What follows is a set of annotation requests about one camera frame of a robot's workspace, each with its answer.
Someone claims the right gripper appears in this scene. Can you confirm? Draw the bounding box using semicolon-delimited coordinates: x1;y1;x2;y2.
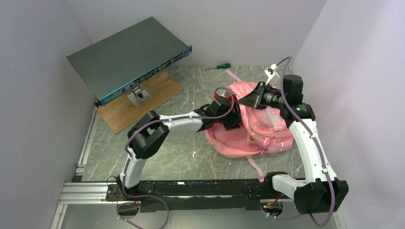
238;81;287;110

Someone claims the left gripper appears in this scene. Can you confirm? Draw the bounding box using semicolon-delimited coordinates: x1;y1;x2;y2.
214;101;250;131

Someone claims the pink backpack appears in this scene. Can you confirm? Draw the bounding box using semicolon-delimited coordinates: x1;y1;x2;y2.
204;69;295;183

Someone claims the orange bottom book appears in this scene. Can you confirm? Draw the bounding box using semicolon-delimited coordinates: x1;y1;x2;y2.
247;134;256;144

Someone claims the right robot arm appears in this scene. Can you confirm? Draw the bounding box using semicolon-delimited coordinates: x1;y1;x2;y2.
238;74;349;215

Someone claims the wooden board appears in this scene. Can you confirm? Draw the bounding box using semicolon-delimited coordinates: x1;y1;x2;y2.
96;71;183;134

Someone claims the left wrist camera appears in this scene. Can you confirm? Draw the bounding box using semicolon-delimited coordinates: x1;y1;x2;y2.
214;88;232;101

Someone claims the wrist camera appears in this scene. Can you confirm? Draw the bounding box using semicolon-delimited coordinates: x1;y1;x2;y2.
214;88;232;101
265;64;280;86

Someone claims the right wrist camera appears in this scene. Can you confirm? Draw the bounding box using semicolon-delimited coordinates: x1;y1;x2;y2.
265;64;280;86

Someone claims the green handled screwdriver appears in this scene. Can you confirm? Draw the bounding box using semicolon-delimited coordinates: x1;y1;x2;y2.
205;63;231;70

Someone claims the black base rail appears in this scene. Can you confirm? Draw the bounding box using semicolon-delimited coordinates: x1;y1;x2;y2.
104;178;295;212

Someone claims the grey network switch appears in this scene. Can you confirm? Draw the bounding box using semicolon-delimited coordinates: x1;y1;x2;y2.
67;17;192;108

